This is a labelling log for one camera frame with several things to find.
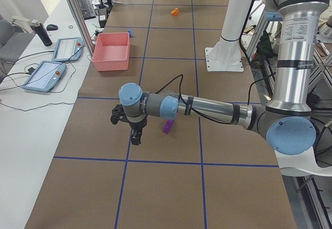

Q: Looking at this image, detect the orange toy block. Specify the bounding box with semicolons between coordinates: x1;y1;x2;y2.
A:
171;8;179;16

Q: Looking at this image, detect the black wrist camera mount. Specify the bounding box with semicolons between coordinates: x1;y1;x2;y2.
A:
110;104;128;125

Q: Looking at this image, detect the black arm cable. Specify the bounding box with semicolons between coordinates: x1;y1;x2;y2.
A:
155;74;276;125

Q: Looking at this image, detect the purple toy block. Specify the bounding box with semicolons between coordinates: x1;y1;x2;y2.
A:
163;119;174;134

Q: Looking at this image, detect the blue teach pendant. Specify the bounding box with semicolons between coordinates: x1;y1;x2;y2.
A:
52;37;84;62
22;61;67;92

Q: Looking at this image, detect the lower blue teach pendant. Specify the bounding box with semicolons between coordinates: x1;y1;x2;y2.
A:
22;61;67;92

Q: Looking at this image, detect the small blue toy block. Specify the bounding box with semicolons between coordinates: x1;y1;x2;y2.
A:
127;30;133;38

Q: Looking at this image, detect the white pedestal column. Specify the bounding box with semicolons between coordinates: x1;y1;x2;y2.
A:
205;0;253;72

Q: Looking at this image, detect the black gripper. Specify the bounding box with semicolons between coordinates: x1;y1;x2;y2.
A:
127;117;147;146

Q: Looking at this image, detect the upper blue teach pendant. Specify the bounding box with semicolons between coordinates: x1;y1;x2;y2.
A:
52;37;84;62

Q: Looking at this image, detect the black computer mouse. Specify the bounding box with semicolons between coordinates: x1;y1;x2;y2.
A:
46;24;58;31

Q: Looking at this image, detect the pink plastic box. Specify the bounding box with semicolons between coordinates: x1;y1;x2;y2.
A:
92;32;130;71

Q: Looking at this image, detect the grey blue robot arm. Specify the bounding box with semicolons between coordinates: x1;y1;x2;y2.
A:
110;0;329;155

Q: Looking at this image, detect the black water bottle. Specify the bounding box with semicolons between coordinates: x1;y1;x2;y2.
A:
32;19;52;47

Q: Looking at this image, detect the aluminium frame post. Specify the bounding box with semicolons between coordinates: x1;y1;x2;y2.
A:
66;0;95;56

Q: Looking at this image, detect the black keyboard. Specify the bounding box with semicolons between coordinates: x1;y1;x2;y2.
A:
77;0;96;20

